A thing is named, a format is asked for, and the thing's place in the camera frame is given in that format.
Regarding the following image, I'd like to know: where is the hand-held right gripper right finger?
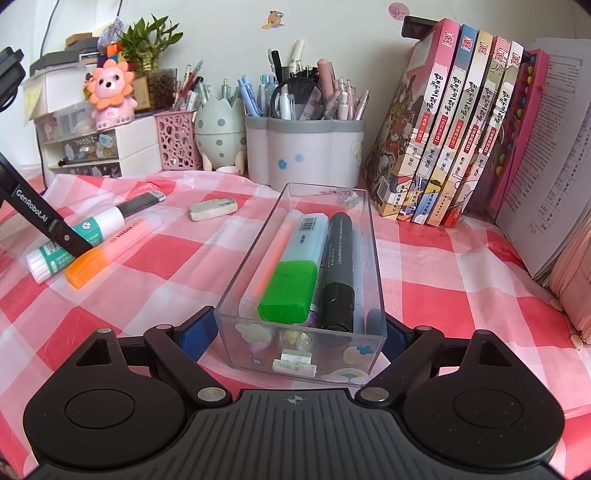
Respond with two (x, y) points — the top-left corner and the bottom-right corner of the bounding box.
(355, 314), (525, 408)

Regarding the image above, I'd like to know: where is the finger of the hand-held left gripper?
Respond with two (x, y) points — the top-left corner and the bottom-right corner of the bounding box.
(0, 152), (95, 257)

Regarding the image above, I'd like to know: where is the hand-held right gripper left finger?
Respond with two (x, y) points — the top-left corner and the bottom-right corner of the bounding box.
(76, 307), (232, 408)

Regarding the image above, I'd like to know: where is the green white glue stick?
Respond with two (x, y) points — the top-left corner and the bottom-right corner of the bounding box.
(25, 205), (125, 284)

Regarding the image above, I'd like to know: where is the light blue pen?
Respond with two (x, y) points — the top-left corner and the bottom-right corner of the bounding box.
(353, 226), (384, 333)

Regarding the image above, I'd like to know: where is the clear plastic box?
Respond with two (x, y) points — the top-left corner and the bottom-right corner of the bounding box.
(213, 182), (389, 386)

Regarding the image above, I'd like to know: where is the black marker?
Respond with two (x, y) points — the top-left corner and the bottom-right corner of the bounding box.
(318, 211), (356, 332)

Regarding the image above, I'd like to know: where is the purple character pen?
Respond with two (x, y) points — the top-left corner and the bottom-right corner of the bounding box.
(249, 302), (321, 356)

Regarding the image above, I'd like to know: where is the green highlighter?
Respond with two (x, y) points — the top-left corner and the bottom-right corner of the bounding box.
(257, 211), (329, 324)

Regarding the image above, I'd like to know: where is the white storage box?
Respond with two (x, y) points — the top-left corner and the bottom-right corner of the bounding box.
(22, 69), (100, 125)

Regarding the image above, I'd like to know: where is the black device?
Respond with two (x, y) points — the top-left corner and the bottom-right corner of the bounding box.
(28, 32), (105, 77)

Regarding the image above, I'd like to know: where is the pink checked tablecloth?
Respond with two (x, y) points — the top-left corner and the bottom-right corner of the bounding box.
(0, 168), (591, 462)

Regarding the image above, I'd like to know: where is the orange highlighter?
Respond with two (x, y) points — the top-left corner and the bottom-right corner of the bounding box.
(64, 215), (162, 289)

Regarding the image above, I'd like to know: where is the dark grey refill case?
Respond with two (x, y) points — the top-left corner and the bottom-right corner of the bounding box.
(113, 189), (167, 219)

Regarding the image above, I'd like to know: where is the pink lion toy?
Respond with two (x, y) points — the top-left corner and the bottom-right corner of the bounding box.
(83, 58), (139, 132)

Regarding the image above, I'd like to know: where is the purple hanging charm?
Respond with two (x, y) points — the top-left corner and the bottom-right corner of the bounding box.
(97, 0), (126, 43)

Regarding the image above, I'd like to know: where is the white drawer organiser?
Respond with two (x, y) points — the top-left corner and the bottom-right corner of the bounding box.
(34, 104), (162, 181)

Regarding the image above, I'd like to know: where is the white eraser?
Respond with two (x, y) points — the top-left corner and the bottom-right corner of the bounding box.
(187, 196), (238, 223)

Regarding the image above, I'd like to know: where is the green bamboo plant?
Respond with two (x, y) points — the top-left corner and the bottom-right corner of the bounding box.
(117, 14), (185, 75)

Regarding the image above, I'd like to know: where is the glass vase with pebbles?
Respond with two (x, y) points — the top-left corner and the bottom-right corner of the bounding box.
(134, 68), (178, 114)

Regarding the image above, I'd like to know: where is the pink perforated pen holder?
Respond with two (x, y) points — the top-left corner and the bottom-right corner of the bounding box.
(154, 108), (204, 172)

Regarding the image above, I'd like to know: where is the bunch of red white pens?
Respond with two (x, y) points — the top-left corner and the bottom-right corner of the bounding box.
(173, 60), (211, 112)

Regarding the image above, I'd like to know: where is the pink pencil case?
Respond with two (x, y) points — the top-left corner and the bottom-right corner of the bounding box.
(545, 240), (591, 344)

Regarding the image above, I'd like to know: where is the egg-shaped pen holder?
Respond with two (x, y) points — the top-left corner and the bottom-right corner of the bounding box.
(194, 95), (247, 176)

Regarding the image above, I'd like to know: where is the row of comic books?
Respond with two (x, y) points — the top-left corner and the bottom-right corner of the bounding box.
(360, 17), (462, 217)

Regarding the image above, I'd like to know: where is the grey cloud-shaped pen holder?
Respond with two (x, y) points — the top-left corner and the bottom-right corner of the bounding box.
(244, 114), (368, 190)

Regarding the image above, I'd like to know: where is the bunch of grey green pens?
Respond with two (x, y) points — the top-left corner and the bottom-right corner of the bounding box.
(215, 76), (245, 107)

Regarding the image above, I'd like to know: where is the stack of printed papers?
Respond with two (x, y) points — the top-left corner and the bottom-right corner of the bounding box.
(496, 37), (591, 284)

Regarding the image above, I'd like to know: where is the cream spine comic book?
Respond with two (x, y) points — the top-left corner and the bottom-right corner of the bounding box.
(424, 28), (496, 227)

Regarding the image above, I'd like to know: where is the red striped spine comic book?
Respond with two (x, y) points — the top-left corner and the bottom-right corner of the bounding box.
(442, 34), (512, 229)

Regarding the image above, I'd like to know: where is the white spine comic book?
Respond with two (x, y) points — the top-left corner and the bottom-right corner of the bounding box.
(457, 41), (526, 222)

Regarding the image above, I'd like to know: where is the bunch of assorted pens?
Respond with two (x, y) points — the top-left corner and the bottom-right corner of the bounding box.
(235, 39), (372, 121)

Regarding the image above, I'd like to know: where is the black magnifying glass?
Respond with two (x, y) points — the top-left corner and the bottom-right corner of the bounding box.
(270, 78), (324, 121)

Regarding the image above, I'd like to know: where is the pink abacus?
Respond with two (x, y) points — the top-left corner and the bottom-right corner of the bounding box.
(475, 48), (550, 217)

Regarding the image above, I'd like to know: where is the black cable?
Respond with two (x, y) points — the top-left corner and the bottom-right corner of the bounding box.
(39, 0), (63, 58)

